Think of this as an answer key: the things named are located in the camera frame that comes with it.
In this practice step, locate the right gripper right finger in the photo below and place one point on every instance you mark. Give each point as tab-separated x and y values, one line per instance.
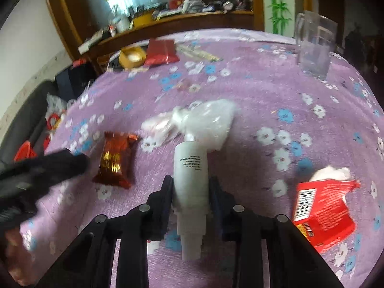
241	226

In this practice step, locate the clear plastic bag on sofa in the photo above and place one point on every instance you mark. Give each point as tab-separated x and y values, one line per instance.
55	106

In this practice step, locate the dark blue shopping bag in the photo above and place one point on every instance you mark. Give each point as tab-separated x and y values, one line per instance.
72	81

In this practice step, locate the dark red snack packet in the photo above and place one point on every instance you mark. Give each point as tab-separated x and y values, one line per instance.
116	160

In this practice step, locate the clear glass mug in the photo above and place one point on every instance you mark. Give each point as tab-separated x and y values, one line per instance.
315	36

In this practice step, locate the red foil pouch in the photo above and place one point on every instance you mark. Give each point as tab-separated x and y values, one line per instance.
160	52

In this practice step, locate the yellow tape roll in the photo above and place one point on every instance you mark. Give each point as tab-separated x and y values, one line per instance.
132	57

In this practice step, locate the bundle of chopsticks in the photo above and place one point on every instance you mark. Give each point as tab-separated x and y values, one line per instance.
197	53

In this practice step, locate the black leather sofa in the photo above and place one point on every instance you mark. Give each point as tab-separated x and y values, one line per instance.
29	123

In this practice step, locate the purple floral tablecloth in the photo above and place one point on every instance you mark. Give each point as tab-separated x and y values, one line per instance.
267	127

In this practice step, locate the torn red cigarette pack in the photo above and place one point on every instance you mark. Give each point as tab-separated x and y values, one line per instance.
320	210

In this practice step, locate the wooden framed glass cabinet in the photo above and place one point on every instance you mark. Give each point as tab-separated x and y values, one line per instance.
95	29

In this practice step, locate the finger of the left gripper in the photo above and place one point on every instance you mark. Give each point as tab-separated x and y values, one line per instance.
40	173

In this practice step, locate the white plastic bottle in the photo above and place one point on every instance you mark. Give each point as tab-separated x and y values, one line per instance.
191	196

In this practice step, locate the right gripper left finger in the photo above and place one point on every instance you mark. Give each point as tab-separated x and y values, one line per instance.
148	221

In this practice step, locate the person's left hand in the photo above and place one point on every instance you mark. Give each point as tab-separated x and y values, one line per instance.
18	260

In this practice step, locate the red plastic basket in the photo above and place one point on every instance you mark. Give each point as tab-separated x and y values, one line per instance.
25	151

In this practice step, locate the knotted clear plastic bag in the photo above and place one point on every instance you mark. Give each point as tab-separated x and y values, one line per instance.
208	123

